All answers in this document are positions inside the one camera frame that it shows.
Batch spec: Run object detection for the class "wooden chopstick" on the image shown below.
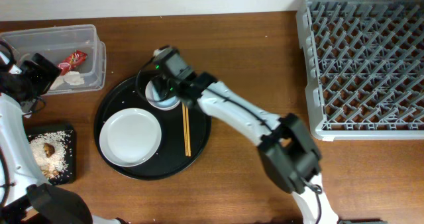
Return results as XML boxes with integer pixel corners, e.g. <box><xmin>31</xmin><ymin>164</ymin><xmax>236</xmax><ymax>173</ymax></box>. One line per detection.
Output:
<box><xmin>185</xmin><ymin>106</ymin><xmax>191</xmax><ymax>156</ymax></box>
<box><xmin>182</xmin><ymin>103</ymin><xmax>190</xmax><ymax>156</ymax></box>

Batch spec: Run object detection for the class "white bowl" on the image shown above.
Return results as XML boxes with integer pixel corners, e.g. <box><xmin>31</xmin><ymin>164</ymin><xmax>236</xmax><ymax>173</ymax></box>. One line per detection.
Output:
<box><xmin>145</xmin><ymin>81</ymin><xmax>180</xmax><ymax>111</ymax></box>

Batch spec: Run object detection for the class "white tissue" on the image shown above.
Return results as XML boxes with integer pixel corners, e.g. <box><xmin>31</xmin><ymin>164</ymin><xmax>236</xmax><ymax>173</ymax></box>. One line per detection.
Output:
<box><xmin>50</xmin><ymin>71</ymin><xmax>85</xmax><ymax>90</ymax></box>

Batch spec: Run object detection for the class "red snack wrapper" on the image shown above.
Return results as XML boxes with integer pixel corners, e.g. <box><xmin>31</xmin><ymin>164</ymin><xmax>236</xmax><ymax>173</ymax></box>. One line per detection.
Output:
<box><xmin>58</xmin><ymin>50</ymin><xmax>88</xmax><ymax>76</ymax></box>

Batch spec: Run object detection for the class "white plate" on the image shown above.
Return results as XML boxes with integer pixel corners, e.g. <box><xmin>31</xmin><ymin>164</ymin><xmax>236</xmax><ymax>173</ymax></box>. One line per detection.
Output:
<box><xmin>99</xmin><ymin>108</ymin><xmax>162</xmax><ymax>167</ymax></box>

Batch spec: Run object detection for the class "brown food scrap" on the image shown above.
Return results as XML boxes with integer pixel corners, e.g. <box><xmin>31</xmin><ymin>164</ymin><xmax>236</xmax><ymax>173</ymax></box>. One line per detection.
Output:
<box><xmin>43</xmin><ymin>143</ymin><xmax>56</xmax><ymax>158</ymax></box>

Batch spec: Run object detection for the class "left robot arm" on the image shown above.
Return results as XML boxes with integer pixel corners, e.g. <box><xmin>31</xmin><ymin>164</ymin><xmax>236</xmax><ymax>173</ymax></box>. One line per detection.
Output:
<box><xmin>1</xmin><ymin>53</ymin><xmax>123</xmax><ymax>223</ymax></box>

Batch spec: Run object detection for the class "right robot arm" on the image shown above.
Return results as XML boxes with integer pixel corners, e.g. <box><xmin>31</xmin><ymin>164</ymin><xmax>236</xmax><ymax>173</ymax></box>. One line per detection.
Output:
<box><xmin>153</xmin><ymin>73</ymin><xmax>339</xmax><ymax>223</ymax></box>

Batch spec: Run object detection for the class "black waste bin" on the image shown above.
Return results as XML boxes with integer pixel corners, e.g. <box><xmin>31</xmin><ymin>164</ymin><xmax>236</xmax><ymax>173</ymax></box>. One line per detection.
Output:
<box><xmin>26</xmin><ymin>123</ymin><xmax>77</xmax><ymax>186</ymax></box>

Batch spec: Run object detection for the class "grey dishwasher rack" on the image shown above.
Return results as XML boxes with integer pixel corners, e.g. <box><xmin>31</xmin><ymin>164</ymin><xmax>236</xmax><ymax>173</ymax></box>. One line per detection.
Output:
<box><xmin>296</xmin><ymin>0</ymin><xmax>423</xmax><ymax>141</ymax></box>

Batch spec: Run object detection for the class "clear plastic bin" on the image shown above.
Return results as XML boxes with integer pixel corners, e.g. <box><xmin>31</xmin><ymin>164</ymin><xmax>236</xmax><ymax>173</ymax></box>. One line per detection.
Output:
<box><xmin>1</xmin><ymin>25</ymin><xmax>107</xmax><ymax>95</ymax></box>

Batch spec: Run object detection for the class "round black tray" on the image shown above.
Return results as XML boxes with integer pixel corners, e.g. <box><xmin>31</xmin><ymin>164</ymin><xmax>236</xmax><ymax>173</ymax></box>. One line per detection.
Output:
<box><xmin>93</xmin><ymin>76</ymin><xmax>211</xmax><ymax>180</ymax></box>

